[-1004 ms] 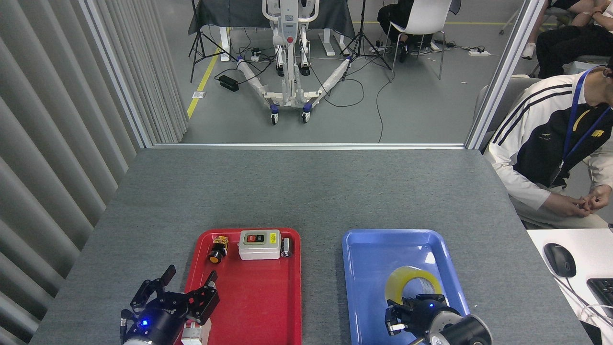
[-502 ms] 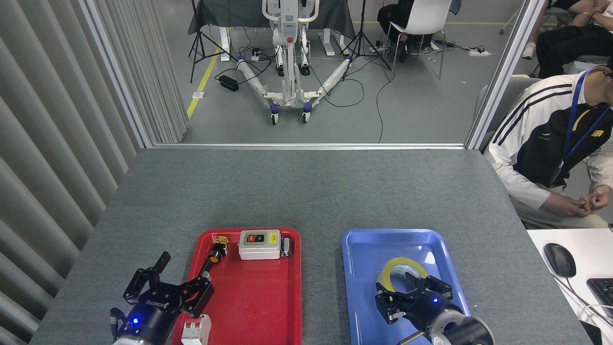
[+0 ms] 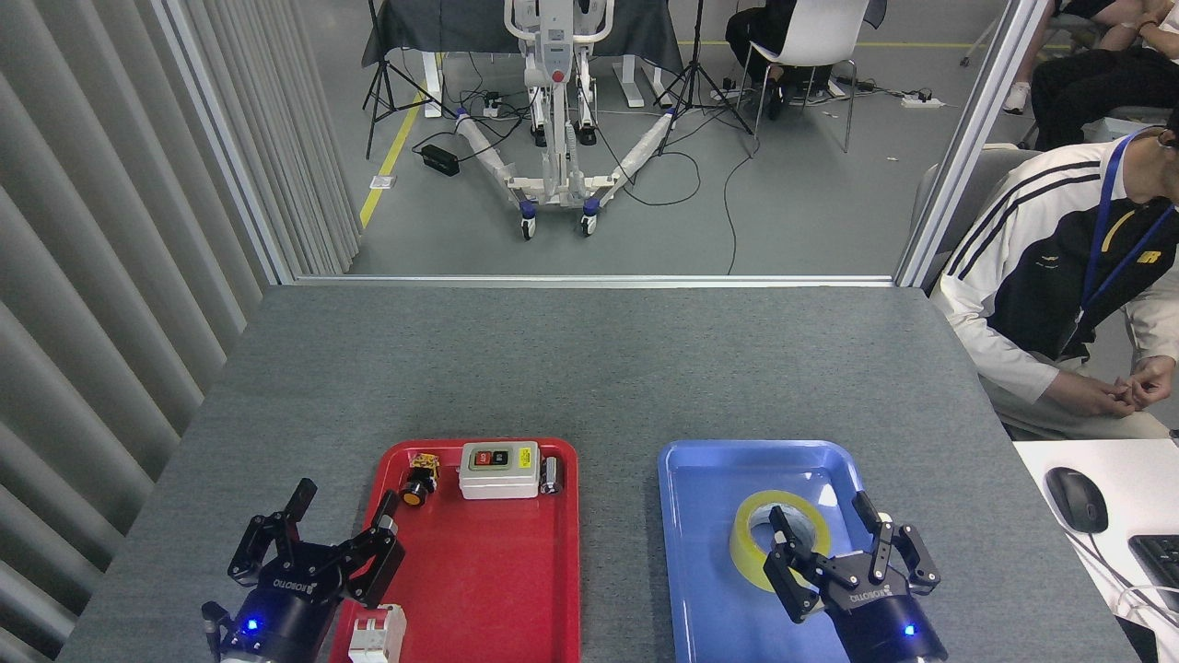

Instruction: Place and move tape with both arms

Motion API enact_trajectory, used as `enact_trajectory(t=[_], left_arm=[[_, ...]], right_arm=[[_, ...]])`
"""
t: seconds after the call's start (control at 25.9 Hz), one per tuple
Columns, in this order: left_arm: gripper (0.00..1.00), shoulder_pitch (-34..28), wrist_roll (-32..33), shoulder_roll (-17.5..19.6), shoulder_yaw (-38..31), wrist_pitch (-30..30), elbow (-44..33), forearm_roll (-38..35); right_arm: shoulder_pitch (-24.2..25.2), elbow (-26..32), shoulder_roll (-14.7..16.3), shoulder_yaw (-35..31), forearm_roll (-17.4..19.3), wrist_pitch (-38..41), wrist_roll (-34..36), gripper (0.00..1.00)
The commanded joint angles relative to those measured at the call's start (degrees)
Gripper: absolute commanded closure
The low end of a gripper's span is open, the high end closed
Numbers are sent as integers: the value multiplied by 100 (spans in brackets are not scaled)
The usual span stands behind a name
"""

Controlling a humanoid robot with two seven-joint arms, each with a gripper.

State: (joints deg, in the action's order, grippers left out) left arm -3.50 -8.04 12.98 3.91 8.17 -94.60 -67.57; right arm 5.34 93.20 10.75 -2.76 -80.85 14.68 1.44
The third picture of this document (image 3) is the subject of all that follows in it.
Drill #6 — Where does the white chair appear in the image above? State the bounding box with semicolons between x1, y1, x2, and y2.
737;0;872;154

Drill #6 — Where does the white switch box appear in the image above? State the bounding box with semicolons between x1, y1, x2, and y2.
459;441;541;500

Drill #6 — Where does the grey chair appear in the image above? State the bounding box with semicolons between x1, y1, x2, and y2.
910;145;1046;277

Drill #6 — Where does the red plastic tray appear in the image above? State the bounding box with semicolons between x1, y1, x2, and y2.
329;437;581;663

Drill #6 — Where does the white red circuit breaker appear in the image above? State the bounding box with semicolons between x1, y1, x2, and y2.
348;603;407;663

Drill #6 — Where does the white desk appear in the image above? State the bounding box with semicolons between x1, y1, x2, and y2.
1013;439;1179;663

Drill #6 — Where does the black tripod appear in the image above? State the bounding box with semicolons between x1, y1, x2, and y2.
653;0;762;158
362;0;458;160

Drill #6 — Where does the yellow tape roll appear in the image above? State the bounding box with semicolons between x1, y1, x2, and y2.
730;490;833;596

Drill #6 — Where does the blue plastic tray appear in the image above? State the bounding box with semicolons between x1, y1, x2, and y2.
658;440;908;663

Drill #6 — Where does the black computer mouse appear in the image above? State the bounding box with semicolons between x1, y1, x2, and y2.
1045;467;1110;535

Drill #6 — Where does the white cable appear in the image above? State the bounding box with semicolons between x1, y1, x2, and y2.
1067;529;1179;629

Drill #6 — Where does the table with dark cloth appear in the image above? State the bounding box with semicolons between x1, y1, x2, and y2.
361;0;685;119

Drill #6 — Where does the person's left hand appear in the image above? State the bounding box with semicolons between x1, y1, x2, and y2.
1115;355;1179;412

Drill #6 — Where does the person with white shoe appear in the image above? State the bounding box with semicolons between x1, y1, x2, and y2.
1002;0;1120;117

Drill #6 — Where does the person's right hand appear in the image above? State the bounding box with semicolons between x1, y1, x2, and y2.
1044;367;1141;419

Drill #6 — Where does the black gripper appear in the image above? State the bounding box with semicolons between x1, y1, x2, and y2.
762;490;950;663
221;477;407;663

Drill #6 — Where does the silver rail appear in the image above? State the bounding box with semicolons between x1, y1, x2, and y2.
293;273;900;289

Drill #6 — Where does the silver post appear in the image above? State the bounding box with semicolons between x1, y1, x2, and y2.
893;0;1053;289
150;0;298;287

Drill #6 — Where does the black keyboard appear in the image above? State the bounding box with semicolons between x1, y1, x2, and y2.
1128;534;1179;614

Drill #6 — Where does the person in black trousers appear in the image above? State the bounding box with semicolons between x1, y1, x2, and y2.
1030;0;1179;154

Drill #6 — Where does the white stand on wheels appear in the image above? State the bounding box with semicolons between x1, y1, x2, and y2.
453;0;679;242

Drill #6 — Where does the black floor cable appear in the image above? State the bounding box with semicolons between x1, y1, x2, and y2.
594;110;765;277

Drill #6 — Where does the yellow black push button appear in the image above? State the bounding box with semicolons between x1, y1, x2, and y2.
399;452;441;508

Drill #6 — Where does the seated person with lanyard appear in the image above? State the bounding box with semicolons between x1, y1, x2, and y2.
930;109;1179;441

